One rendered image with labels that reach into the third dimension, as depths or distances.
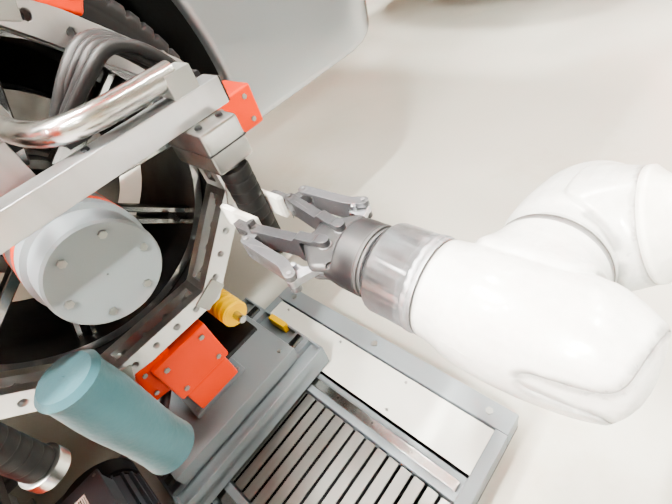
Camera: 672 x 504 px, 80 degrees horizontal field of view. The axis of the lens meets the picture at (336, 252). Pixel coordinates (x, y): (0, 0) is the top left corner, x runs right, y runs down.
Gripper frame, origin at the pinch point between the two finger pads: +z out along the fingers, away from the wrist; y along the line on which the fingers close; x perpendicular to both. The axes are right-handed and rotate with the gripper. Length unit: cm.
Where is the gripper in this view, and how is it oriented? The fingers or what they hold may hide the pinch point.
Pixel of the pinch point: (254, 209)
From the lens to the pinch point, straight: 51.7
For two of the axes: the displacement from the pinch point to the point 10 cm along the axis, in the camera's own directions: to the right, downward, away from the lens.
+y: 6.3, -6.5, 4.2
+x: -2.6, -6.9, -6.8
